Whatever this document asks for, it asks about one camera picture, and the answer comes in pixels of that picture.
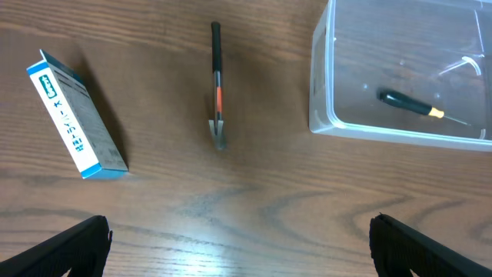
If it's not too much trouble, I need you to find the blue white cardboard box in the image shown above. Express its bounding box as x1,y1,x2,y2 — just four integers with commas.
26,49,128,179

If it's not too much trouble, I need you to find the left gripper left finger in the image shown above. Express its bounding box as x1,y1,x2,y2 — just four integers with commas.
1,215,112,277

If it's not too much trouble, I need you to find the slim black yellow screwdriver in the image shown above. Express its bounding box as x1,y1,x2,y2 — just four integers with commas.
377,88,469,125

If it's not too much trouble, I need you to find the small claw hammer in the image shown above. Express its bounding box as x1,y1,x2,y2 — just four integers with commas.
208,22,226,149

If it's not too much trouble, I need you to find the clear plastic container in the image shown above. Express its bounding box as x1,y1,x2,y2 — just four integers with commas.
309,0,491,152

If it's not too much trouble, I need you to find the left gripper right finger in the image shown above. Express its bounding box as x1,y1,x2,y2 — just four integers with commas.
369,214,491,277

